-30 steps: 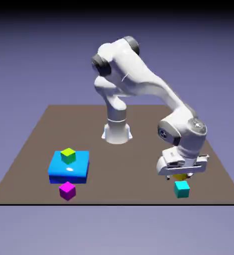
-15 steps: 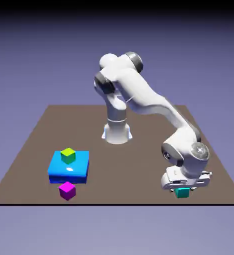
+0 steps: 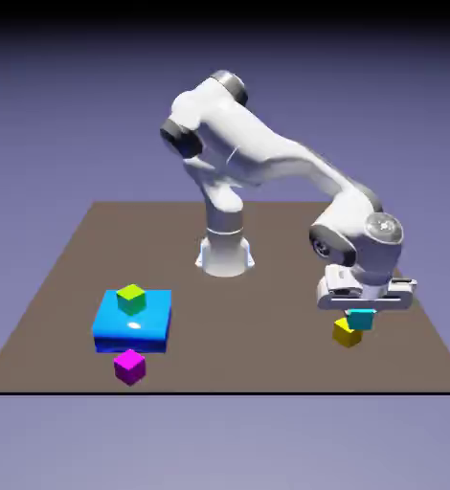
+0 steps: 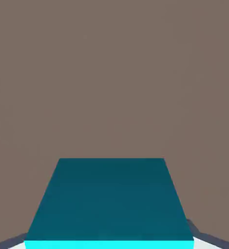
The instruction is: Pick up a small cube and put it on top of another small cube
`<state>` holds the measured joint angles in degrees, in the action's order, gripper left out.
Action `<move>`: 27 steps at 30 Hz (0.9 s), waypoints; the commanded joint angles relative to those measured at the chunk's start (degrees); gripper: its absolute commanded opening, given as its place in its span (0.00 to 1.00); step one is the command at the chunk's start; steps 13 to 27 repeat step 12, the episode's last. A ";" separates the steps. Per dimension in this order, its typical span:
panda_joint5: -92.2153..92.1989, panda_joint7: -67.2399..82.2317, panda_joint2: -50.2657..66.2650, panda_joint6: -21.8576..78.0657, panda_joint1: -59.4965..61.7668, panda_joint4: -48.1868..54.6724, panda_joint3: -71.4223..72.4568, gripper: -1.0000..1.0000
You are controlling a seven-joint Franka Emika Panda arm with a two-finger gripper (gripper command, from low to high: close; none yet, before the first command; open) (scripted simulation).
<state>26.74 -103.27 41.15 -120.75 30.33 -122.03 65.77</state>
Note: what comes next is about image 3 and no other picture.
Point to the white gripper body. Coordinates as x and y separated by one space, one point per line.
397 299

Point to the small teal cube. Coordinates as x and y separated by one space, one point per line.
361 320

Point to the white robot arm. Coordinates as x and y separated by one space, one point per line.
244 145

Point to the small yellow cube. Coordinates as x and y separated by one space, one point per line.
345 335

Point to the small green cube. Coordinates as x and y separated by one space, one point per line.
130 299

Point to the small magenta cube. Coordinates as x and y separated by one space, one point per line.
129 366

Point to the large blue box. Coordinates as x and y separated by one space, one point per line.
140 329

